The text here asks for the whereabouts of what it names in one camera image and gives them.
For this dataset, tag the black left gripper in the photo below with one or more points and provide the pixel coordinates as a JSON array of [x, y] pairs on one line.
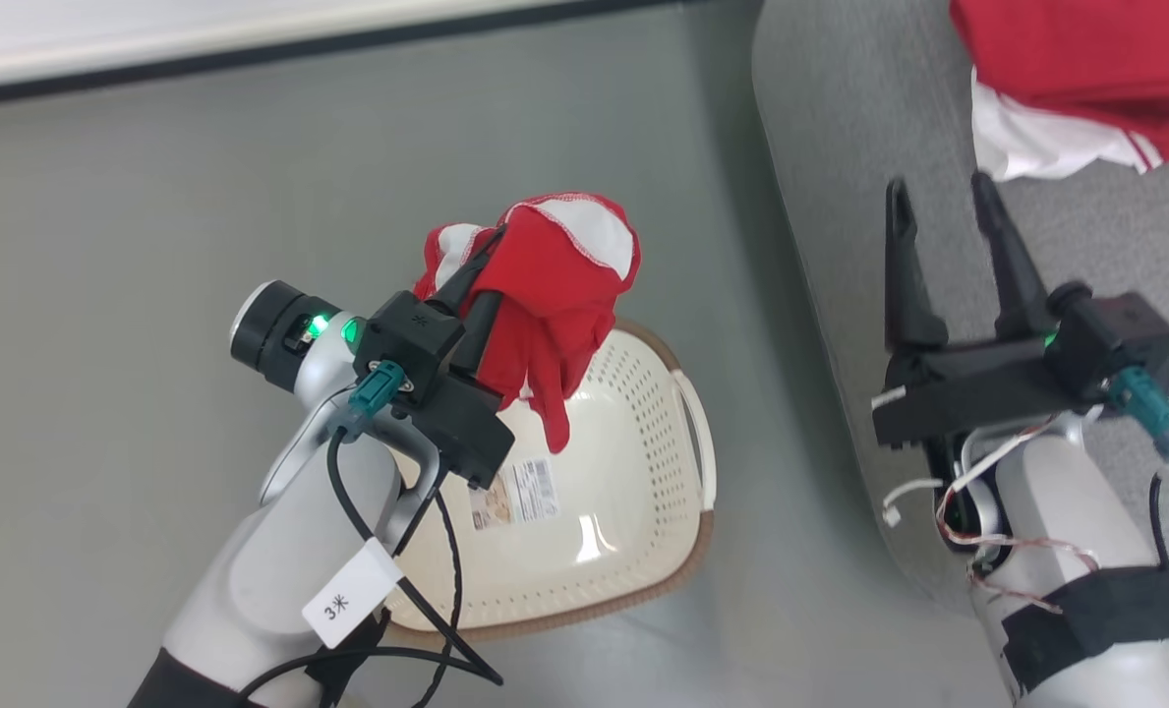
[[466, 433]]

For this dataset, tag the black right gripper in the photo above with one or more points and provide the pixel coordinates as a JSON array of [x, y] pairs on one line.
[[967, 388]]

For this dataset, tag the red garment with stitched white panel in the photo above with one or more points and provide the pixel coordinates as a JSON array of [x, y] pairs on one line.
[[555, 285]]

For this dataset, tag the red garment with striped white trim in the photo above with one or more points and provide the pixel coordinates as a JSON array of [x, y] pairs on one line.
[[1085, 49]]

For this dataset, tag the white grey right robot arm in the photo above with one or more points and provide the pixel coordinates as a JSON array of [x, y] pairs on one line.
[[1056, 511]]

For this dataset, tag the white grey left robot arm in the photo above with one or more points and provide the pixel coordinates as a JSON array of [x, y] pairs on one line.
[[279, 570]]

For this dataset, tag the printed label sticker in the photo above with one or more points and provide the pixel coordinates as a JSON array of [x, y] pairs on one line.
[[515, 492]]

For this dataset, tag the cream perforated laundry basket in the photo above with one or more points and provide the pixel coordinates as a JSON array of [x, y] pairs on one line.
[[604, 472]]

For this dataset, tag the white paper tag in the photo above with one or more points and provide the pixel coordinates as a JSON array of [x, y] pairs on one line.
[[348, 595]]

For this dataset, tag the black baseboard strip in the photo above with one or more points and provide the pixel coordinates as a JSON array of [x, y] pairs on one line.
[[250, 54]]

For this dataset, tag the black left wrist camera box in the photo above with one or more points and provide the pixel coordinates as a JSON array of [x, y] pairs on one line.
[[407, 334]]

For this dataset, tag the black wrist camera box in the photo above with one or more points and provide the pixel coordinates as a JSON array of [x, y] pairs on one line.
[[1125, 334], [407, 334]]

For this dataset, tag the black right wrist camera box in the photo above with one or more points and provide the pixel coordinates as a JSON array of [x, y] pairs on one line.
[[1125, 334]]

